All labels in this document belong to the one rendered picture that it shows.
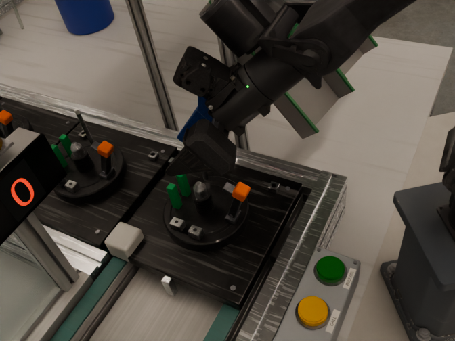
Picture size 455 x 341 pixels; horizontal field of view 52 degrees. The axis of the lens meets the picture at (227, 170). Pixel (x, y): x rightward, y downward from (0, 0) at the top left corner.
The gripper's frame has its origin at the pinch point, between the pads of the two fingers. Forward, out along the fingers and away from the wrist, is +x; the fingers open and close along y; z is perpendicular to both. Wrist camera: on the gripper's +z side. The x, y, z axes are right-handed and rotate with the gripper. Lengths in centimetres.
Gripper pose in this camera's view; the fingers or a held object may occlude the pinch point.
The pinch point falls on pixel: (191, 140)
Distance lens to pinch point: 61.1
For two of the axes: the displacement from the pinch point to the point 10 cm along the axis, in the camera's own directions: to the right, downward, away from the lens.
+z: -7.0, -6.2, -3.5
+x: -7.1, 5.4, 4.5
